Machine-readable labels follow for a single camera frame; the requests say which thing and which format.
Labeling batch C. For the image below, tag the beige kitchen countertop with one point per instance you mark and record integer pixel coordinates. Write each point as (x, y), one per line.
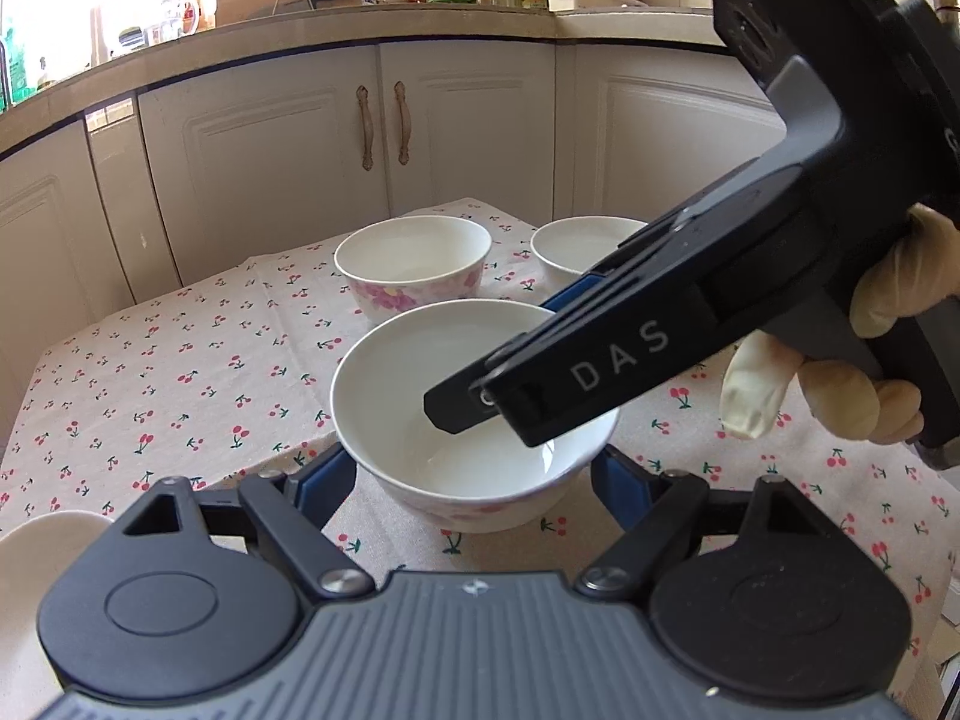
(300, 34)

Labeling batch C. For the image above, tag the narrow white cabinet panel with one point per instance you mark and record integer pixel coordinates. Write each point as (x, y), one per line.
(112, 187)

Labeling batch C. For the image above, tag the white cabinet door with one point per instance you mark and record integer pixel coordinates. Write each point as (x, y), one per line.
(45, 240)
(472, 135)
(660, 142)
(262, 165)

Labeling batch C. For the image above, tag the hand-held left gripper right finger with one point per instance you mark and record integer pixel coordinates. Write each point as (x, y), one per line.
(611, 480)

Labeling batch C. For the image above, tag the green dish soap bottle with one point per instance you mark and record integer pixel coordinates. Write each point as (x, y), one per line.
(6, 52)

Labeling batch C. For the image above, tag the person's right hand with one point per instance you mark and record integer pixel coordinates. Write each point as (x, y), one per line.
(757, 390)

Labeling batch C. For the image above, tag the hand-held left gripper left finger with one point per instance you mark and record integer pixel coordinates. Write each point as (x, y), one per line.
(322, 480)

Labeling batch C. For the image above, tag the white pink floral bowl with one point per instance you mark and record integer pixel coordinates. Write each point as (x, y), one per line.
(412, 255)
(465, 465)
(577, 247)

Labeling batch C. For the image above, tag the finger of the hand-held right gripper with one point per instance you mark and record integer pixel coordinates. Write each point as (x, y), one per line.
(600, 367)
(574, 292)

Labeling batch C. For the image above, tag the cherry print tablecloth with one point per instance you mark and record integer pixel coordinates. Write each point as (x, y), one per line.
(187, 390)

